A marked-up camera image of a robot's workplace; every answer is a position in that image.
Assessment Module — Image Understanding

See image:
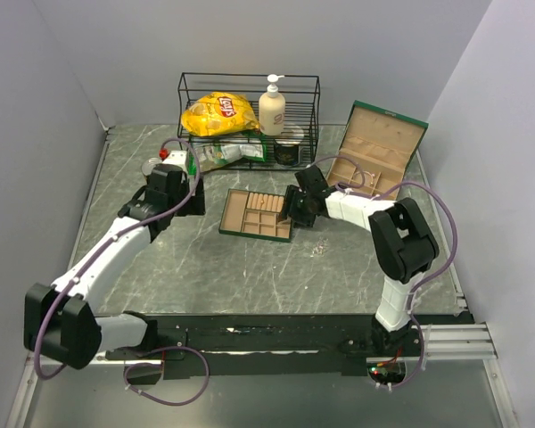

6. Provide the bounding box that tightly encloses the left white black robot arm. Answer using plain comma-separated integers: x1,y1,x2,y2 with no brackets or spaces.
23,163,205,369

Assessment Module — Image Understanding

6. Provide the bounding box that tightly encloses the green jewelry box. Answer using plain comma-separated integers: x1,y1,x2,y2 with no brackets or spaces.
326,101,428,196

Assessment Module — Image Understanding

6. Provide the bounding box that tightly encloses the green white snack bag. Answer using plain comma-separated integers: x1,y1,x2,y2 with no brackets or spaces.
187,131,267,176

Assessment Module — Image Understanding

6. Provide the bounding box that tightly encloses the silver pearl bangle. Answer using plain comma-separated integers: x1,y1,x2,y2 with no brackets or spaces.
351,170,376,187

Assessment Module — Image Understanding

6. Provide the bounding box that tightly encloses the yellow chips bag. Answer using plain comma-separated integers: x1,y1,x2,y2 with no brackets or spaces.
181,92,259,137

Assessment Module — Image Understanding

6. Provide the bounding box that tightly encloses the dark tin can with lid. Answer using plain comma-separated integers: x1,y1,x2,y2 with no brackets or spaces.
274,125,304,167

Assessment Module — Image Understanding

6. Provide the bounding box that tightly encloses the green jewelry tray insert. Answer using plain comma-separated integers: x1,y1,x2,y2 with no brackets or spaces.
218,189,292,243

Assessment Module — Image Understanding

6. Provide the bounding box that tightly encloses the silver chain jewelry pile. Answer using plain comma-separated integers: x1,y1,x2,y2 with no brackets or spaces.
310,238,329,258

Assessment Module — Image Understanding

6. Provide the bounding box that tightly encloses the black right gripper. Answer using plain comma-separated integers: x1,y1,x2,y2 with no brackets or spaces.
276,185,317,229

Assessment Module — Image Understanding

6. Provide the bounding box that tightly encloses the brown food can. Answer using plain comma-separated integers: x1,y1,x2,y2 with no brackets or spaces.
141,157,161,178

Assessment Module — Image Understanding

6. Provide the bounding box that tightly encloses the aluminium rail frame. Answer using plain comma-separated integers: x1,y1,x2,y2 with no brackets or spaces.
7,337,519,427

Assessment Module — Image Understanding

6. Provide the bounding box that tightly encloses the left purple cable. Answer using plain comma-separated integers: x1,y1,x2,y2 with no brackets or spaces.
32,137,202,380

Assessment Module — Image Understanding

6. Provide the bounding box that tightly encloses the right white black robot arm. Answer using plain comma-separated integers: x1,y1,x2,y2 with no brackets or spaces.
278,165,440,356

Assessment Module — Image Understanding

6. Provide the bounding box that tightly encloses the black wire shelf rack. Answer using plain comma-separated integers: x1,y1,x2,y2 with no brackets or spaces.
177,71,321,171

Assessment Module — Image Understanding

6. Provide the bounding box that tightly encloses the cream lotion pump bottle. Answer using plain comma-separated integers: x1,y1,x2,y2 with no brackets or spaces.
259,74,285,136

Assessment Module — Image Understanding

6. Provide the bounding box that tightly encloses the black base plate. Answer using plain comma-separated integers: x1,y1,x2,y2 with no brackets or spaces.
90,312,474,380

